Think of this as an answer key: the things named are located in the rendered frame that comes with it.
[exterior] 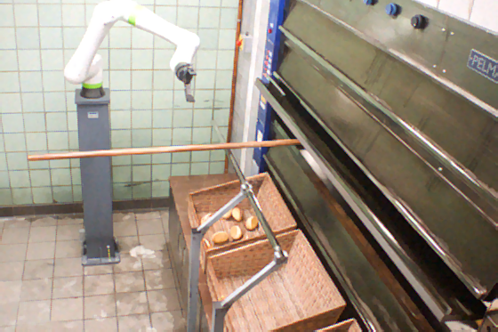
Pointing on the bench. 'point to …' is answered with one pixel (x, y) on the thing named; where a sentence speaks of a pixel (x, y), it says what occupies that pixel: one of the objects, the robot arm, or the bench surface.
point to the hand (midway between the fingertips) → (192, 87)
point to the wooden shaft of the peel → (162, 149)
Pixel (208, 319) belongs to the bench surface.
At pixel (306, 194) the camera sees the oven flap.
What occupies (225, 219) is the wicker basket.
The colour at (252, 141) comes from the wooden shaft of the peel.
